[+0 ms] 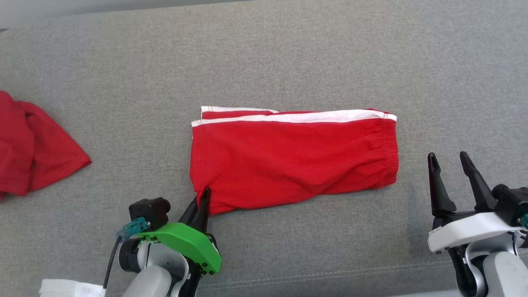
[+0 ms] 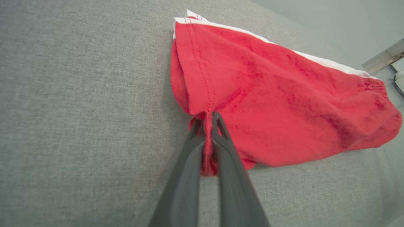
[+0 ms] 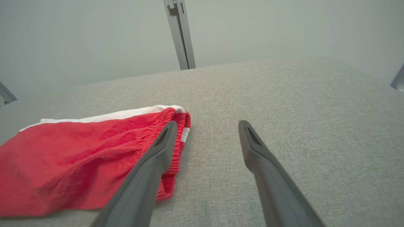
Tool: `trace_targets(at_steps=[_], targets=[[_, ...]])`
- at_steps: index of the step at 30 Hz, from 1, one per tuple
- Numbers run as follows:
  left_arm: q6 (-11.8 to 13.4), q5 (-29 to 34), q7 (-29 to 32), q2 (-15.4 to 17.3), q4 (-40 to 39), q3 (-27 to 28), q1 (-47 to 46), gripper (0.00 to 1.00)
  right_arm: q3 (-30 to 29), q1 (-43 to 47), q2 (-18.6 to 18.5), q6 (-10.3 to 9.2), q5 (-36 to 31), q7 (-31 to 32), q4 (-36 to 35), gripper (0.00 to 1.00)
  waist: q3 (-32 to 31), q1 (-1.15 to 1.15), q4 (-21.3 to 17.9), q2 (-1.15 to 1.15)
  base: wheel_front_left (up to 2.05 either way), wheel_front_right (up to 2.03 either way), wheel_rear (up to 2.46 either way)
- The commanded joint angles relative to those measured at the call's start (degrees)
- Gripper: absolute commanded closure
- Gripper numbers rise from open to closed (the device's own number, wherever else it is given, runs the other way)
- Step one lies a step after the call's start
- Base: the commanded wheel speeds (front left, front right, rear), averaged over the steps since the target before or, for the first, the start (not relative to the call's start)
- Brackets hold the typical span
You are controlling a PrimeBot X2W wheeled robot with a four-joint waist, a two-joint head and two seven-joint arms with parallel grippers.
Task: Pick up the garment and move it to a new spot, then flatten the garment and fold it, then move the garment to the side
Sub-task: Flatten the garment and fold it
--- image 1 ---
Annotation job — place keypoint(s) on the white paper tag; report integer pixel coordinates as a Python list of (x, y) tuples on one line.
[(70, 288)]

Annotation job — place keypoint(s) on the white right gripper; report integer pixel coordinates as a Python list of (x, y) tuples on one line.
[(466, 231)]

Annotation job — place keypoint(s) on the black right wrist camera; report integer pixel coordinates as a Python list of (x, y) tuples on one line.
[(511, 202)]

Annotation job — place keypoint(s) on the red shorts white stripe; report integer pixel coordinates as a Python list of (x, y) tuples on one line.
[(288, 161)]

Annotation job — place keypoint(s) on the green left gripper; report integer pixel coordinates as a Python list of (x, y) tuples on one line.
[(189, 243)]

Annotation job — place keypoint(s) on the red shirt white sleeves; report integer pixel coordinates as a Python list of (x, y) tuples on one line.
[(33, 148)]

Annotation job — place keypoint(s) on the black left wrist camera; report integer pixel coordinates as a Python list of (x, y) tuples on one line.
[(148, 208)]

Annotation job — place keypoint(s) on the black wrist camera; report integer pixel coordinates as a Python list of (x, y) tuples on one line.
[(148, 208), (511, 202)]

